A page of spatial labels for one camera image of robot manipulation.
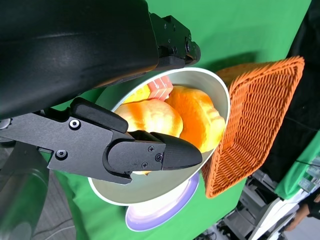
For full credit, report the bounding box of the dark grey robot body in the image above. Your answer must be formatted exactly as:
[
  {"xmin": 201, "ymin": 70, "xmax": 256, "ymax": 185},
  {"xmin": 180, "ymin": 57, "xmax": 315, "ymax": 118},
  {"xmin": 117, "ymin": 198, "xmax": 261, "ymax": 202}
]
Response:
[{"xmin": 0, "ymin": 117, "xmax": 50, "ymax": 240}]

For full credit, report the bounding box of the pale green bowl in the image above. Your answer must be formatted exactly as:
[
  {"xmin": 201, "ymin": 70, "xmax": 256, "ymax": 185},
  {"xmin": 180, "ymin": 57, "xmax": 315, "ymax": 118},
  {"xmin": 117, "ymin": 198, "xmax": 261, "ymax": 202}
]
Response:
[{"xmin": 87, "ymin": 67, "xmax": 231, "ymax": 206}]

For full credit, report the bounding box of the orange wicker basket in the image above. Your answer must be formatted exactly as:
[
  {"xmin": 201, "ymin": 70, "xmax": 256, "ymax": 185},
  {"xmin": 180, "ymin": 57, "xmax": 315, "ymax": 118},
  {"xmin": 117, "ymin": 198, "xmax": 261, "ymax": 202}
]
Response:
[{"xmin": 201, "ymin": 56, "xmax": 306, "ymax": 199}]

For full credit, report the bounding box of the white equipment rack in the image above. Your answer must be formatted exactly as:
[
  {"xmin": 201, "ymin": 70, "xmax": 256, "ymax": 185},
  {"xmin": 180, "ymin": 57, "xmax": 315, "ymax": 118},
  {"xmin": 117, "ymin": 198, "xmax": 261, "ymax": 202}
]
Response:
[{"xmin": 222, "ymin": 169, "xmax": 302, "ymax": 240}]

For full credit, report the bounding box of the green tablecloth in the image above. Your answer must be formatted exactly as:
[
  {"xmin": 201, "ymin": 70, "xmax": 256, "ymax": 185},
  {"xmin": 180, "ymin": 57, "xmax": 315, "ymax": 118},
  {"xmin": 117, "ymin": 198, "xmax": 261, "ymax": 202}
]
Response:
[{"xmin": 39, "ymin": 0, "xmax": 313, "ymax": 240}]

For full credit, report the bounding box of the oblong orange bread loaf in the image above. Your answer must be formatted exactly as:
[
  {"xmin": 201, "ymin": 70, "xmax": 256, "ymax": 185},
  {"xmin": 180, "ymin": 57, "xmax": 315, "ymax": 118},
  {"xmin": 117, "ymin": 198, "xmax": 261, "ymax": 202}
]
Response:
[{"xmin": 164, "ymin": 85, "xmax": 226, "ymax": 154}]

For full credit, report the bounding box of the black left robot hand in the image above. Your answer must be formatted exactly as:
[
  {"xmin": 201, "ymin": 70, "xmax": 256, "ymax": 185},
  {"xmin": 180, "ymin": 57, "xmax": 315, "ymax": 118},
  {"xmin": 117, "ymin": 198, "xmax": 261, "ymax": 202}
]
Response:
[{"xmin": 0, "ymin": 0, "xmax": 203, "ymax": 186}]

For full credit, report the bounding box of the person's bare hand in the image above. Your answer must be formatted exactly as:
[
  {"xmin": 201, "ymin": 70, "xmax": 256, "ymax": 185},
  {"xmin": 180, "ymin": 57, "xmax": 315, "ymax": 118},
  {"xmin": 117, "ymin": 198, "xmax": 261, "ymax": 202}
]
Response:
[{"xmin": 284, "ymin": 202, "xmax": 311, "ymax": 232}]

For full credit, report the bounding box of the salmon pink cake slice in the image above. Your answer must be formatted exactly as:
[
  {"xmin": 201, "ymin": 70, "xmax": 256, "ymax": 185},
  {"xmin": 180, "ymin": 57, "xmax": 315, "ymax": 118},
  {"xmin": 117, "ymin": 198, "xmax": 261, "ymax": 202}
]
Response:
[{"xmin": 147, "ymin": 76, "xmax": 174, "ymax": 101}]

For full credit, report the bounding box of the orange ring donut bread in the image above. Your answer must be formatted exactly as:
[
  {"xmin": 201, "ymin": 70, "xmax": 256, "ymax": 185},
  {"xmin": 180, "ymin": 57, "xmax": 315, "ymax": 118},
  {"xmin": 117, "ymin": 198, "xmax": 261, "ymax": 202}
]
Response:
[{"xmin": 116, "ymin": 99, "xmax": 185, "ymax": 176}]

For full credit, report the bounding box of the yellow cake slice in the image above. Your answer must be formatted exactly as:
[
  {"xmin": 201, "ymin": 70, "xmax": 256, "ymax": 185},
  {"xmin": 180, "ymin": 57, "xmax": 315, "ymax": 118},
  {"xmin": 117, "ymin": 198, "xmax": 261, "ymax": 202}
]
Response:
[{"xmin": 123, "ymin": 84, "xmax": 151, "ymax": 105}]

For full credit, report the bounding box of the black backdrop curtain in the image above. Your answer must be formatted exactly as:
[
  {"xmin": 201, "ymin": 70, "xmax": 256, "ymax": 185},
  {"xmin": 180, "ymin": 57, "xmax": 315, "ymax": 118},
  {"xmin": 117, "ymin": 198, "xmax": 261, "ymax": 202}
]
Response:
[{"xmin": 259, "ymin": 0, "xmax": 320, "ymax": 183}]

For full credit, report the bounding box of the person's black sleeved forearm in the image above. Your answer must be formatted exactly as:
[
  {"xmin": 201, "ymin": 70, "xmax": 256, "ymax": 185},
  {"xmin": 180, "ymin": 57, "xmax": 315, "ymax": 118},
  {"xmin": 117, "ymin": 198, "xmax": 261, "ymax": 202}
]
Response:
[{"xmin": 299, "ymin": 193, "xmax": 320, "ymax": 219}]

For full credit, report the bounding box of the lavender plate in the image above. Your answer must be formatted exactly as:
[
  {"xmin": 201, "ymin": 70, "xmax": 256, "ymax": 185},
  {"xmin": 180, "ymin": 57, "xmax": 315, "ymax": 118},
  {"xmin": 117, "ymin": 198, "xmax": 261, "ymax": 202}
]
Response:
[{"xmin": 124, "ymin": 171, "xmax": 201, "ymax": 233}]

